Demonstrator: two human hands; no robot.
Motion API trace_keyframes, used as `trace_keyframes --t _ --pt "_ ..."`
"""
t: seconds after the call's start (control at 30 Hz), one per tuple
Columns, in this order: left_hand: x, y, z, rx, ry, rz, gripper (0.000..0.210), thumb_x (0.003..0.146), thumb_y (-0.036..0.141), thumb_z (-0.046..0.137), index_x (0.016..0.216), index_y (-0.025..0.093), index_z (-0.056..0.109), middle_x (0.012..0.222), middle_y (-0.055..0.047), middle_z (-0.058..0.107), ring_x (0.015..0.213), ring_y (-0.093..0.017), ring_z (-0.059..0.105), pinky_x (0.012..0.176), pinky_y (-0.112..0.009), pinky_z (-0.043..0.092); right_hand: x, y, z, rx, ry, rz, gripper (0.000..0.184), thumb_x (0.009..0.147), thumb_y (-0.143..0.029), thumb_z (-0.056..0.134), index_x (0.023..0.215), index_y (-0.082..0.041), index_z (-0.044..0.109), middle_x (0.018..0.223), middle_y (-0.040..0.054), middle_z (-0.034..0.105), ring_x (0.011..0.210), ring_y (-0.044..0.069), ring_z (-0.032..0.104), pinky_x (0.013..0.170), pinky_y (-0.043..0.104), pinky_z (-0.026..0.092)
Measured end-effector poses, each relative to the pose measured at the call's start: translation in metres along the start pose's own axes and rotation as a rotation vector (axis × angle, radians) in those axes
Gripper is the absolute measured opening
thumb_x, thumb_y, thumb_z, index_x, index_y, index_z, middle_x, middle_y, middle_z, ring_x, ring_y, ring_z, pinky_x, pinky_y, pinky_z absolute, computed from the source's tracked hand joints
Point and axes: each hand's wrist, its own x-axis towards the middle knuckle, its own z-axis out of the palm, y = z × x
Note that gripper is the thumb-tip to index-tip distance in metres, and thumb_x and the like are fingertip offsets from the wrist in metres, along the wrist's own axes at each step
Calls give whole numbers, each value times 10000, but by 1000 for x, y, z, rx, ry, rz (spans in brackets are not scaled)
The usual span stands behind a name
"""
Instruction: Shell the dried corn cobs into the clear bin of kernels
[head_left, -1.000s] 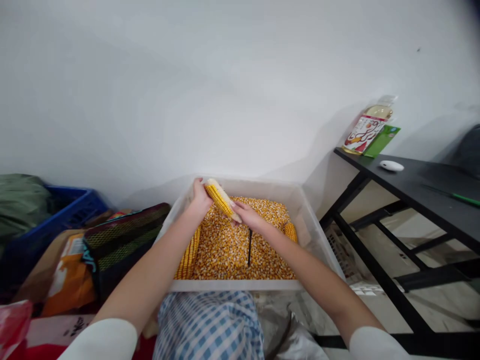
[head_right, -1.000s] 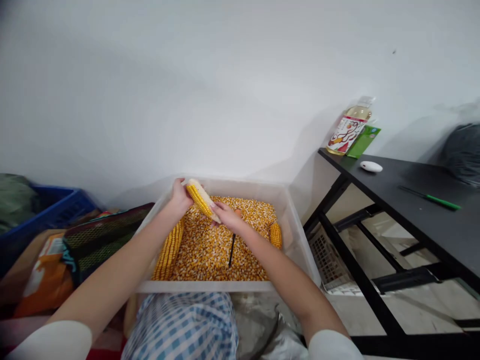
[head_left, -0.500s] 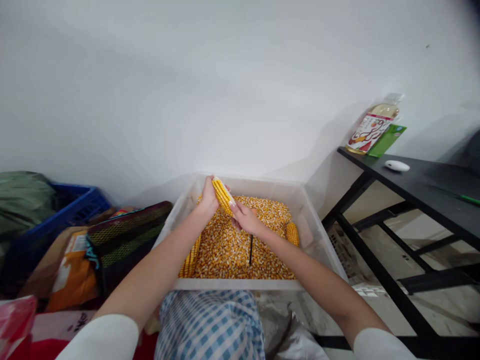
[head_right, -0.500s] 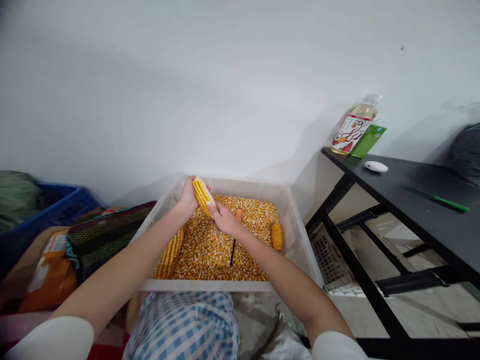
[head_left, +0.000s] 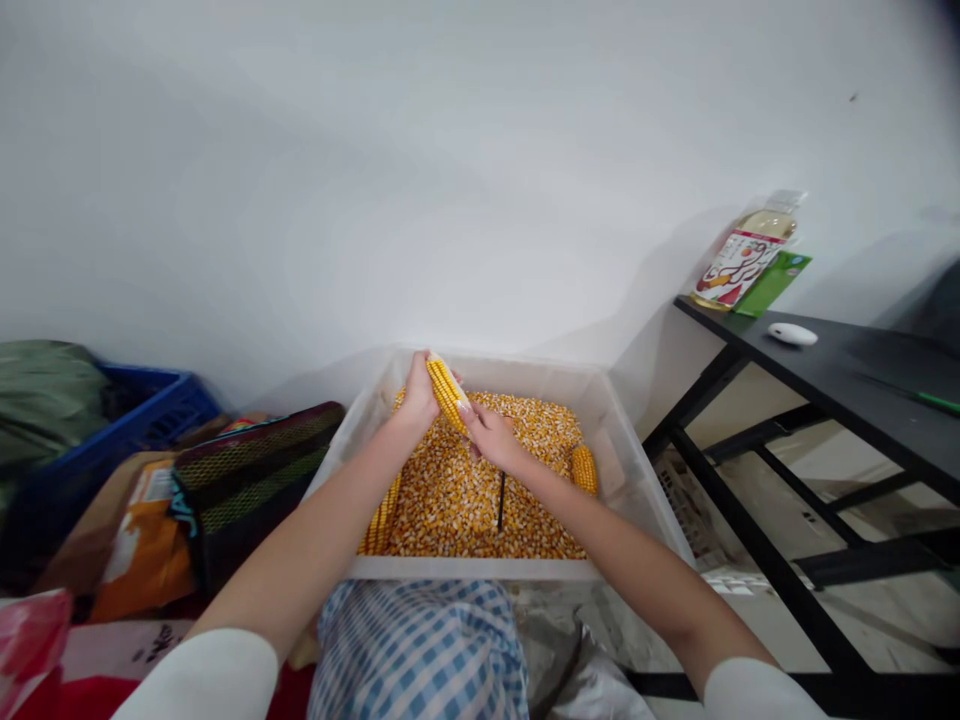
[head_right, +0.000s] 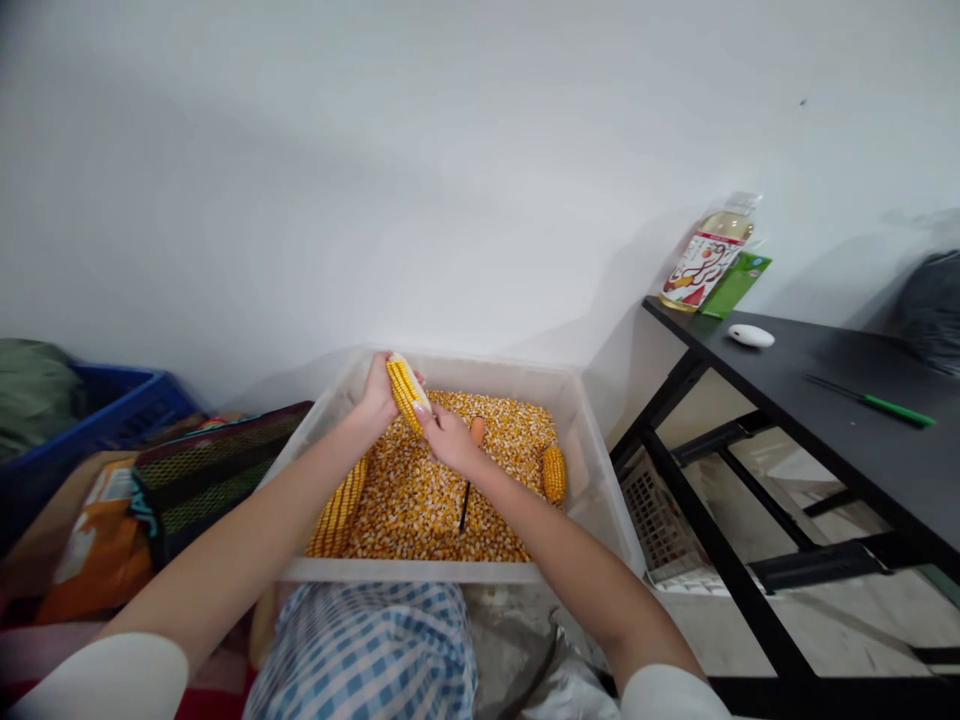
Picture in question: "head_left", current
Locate red and white printed sack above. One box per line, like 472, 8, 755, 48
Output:
58, 617, 318, 720

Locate white oval device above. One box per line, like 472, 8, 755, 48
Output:
764, 321, 820, 347

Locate orange and white sack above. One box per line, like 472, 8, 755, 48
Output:
88, 455, 198, 625

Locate short yellow corn cob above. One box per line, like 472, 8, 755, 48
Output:
569, 443, 601, 499

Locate blue plastic crate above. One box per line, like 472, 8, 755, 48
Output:
20, 362, 224, 528

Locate red plastic bag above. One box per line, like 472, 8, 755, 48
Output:
0, 587, 74, 720

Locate person's left fingers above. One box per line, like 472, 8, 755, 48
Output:
408, 348, 454, 381

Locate black and green mesh bag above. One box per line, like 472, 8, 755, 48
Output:
170, 400, 347, 595

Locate green pen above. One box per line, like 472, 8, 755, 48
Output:
857, 373, 960, 416

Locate pile of loose corn kernels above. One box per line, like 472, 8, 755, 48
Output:
357, 385, 591, 561

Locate clear plastic storage bin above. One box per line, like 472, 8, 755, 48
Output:
328, 343, 700, 588

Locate person's right fingers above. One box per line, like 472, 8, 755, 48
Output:
462, 401, 502, 463

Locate person's legs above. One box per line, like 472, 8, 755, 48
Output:
305, 577, 532, 720

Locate brown cardboard box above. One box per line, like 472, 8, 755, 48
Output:
33, 448, 181, 598

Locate grey plastic sheet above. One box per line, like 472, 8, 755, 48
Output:
509, 583, 655, 720

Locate olive green bag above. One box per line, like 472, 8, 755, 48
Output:
0, 339, 115, 459

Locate half-shelled yellow corn cob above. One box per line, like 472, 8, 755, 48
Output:
425, 357, 475, 437

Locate long yellow corn cob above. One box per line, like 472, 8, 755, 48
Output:
357, 470, 407, 557

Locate clear drink bottle, red label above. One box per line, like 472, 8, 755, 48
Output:
687, 189, 809, 311

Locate black metal-frame table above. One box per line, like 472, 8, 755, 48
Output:
641, 294, 960, 720

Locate green carton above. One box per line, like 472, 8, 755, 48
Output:
734, 250, 814, 317

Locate person's left hand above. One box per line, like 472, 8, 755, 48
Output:
388, 348, 454, 445

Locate white plastic crate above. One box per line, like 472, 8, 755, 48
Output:
650, 442, 775, 596

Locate person's right hand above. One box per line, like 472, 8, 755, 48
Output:
462, 401, 538, 479

